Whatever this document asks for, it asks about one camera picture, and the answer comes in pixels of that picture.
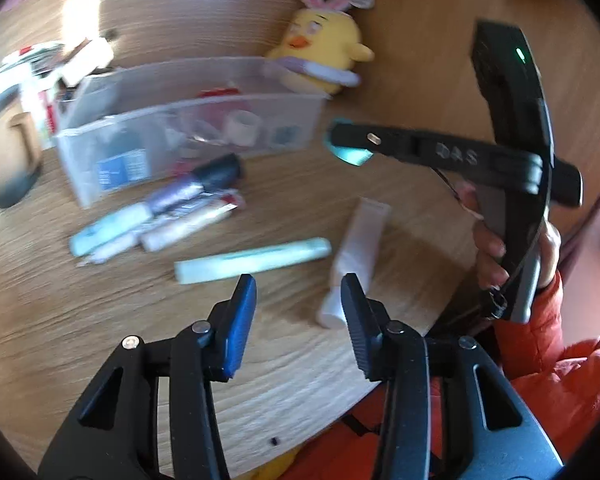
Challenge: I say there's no clear plastic storage box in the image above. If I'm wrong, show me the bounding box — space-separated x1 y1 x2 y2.
55 56 331 209

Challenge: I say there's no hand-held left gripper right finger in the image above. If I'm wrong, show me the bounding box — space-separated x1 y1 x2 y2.
340 272 563 480

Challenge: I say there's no brown mug with lid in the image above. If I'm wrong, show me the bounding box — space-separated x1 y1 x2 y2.
0 82 43 209

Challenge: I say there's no purple marker with black cap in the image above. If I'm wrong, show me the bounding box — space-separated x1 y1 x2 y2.
147 152 243 216

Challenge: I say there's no white tape roll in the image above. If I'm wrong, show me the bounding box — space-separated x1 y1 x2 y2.
225 110 263 146

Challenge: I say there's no light blue white pen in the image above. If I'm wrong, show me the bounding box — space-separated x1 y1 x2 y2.
69 204 153 257

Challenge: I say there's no light green tube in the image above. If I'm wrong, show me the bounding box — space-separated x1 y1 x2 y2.
174 237 332 286

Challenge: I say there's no yellow chick plush toy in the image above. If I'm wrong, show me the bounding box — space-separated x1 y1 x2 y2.
265 0 376 97

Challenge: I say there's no person's right hand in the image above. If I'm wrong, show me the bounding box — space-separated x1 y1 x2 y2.
457 182 563 291

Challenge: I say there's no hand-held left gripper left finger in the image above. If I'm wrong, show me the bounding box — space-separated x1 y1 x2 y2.
37 274 258 480

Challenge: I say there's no white flat squeeze tube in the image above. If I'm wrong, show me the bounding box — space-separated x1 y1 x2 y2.
316 197 393 330

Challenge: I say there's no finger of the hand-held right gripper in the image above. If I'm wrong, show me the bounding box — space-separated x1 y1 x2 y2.
327 119 426 167

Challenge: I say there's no red paper packet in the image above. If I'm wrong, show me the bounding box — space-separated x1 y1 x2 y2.
197 85 243 99

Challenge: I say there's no person's right forearm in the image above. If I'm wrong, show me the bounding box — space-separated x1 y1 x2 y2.
492 270 600 441

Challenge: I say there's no white patterned pen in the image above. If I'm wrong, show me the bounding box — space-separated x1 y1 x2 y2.
77 189 246 267

